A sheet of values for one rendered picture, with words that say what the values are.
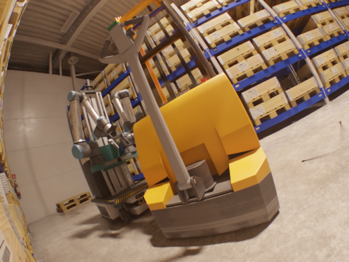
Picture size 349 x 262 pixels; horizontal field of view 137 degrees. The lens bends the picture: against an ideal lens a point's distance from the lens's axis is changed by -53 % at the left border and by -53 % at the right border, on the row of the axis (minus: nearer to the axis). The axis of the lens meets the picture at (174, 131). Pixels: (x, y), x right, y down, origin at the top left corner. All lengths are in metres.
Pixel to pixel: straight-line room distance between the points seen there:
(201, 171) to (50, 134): 6.21
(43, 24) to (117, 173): 7.94
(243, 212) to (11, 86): 7.64
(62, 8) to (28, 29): 1.91
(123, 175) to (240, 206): 1.56
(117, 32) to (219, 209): 1.13
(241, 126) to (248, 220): 0.49
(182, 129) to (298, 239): 0.87
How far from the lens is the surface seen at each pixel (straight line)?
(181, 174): 0.69
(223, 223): 0.83
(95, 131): 1.38
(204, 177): 0.79
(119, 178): 1.96
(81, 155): 1.54
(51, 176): 6.07
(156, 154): 0.99
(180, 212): 0.86
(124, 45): 0.92
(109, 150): 1.89
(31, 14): 8.25
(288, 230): 0.80
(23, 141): 6.27
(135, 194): 1.63
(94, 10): 7.83
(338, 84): 3.88
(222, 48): 3.24
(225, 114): 0.83
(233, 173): 0.74
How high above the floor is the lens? 0.58
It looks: 6 degrees up
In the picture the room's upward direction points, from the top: 24 degrees counter-clockwise
